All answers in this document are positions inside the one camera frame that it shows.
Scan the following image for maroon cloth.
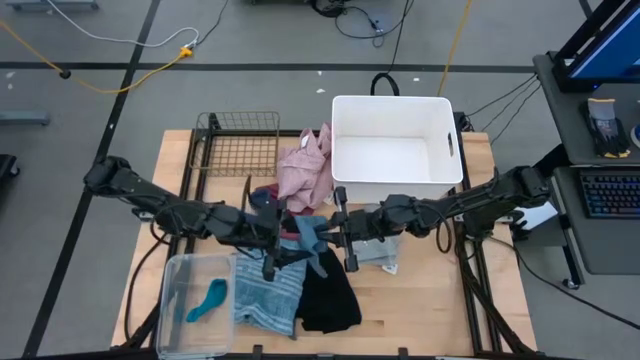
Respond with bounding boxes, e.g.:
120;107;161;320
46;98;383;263
252;183;302;239

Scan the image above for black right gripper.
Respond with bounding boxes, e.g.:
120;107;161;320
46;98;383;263
315;187;386;274

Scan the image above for long yellow floor cable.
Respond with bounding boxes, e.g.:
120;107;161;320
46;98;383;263
0;17;194;95

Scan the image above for grey furniture foot bar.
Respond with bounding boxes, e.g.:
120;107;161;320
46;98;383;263
0;112;51;126

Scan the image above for pink cloth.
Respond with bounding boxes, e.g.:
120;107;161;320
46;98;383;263
276;123;335;214

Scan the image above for clear plastic container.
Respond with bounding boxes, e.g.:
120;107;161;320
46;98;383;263
154;253;237;360

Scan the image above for black object on floor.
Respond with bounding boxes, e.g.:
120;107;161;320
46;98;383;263
0;153;20;182

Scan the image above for black cable across floor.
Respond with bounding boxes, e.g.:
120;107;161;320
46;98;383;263
492;234;640;331

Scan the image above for black metal table frame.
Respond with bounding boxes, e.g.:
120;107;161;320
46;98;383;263
119;112;531;360

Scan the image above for straight yellow floor cable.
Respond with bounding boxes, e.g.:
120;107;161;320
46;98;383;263
437;0;474;96

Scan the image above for black cables to desk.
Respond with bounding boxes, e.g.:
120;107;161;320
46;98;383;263
464;73;542;146

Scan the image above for grey black work gloves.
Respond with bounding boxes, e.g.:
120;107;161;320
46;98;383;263
584;97;631;159

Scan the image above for grey computer desk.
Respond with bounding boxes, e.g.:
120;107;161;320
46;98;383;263
501;49;640;291

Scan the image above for black tangled floor cables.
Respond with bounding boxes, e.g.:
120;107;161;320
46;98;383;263
309;0;416;74

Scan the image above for white plastic bin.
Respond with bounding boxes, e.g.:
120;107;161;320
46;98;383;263
330;94;465;206

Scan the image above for navy blue cloth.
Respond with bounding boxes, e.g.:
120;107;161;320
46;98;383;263
248;187;277;211

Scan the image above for black backlit keyboard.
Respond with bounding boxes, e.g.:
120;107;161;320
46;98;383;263
579;169;640;220

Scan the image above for black cable beside table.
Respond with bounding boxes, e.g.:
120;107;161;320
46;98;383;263
123;232;169;341

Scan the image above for light grey cloth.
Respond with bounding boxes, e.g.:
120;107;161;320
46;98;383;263
349;234;401;275

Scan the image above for slate blue cloth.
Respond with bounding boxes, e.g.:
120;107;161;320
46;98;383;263
293;214;330;279

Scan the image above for computer monitor blue screen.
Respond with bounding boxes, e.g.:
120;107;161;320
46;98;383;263
552;0;640;94

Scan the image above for bronze wire basket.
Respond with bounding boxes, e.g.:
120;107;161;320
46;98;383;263
192;110;281;179

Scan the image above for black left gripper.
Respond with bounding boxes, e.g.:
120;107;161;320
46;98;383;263
239;198;321;282

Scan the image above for black cloth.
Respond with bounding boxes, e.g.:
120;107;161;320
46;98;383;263
295;247;363;335

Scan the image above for teal cloth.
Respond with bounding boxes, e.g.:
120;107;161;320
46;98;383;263
186;278;229;324

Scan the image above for white floor cable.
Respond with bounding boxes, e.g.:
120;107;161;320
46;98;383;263
47;0;200;50

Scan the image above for blue striped towel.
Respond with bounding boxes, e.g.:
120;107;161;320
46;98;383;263
233;238;308;337

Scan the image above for black looped cable behind bin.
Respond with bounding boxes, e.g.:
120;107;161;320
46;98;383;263
369;72;401;97

